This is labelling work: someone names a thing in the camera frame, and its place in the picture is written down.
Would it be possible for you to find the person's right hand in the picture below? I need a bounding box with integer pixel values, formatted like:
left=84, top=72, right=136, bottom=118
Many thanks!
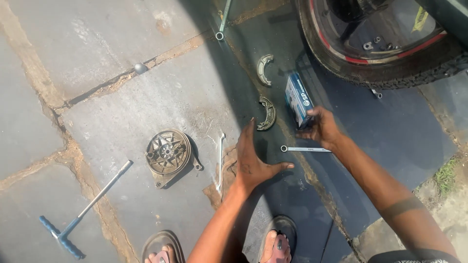
left=295, top=106, right=346, bottom=148

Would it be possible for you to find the long silver box spanner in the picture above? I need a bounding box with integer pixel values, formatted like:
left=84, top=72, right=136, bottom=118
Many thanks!
left=215, top=0, right=232, bottom=41

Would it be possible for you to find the blue white cardboard box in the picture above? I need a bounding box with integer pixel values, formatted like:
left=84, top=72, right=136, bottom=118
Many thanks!
left=285, top=72, right=315, bottom=130

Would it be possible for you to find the silver ring spanner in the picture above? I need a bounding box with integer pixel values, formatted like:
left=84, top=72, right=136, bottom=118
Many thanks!
left=216, top=132, right=226, bottom=194
left=280, top=145, right=332, bottom=153

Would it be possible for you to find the worn brake shoe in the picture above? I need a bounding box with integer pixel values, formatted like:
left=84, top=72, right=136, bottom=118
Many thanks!
left=257, top=96, right=277, bottom=131
left=256, top=54, right=274, bottom=87

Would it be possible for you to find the person's right foot with sandal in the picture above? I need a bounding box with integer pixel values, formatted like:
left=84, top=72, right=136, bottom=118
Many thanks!
left=257, top=215, right=298, bottom=263

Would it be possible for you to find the person's left hand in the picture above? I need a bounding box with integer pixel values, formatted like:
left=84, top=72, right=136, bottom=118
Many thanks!
left=235, top=117, right=295, bottom=191

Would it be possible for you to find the person's foot with sandal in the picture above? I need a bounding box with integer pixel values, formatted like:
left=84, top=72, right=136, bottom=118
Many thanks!
left=142, top=230, right=186, bottom=263
left=257, top=215, right=298, bottom=263

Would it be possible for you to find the person's left foot with sandal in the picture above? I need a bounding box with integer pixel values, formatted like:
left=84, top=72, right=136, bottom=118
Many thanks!
left=142, top=230, right=186, bottom=263

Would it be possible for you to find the metal brake drum plate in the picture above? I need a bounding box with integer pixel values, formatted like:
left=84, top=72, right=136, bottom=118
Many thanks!
left=145, top=129, right=204, bottom=190

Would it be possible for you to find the blue handled T wrench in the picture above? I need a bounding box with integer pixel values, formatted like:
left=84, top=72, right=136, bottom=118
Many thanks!
left=39, top=160, right=134, bottom=260

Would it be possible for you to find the motorcycle wheel with tyre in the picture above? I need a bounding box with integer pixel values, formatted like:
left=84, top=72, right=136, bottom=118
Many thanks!
left=295, top=0, right=468, bottom=90

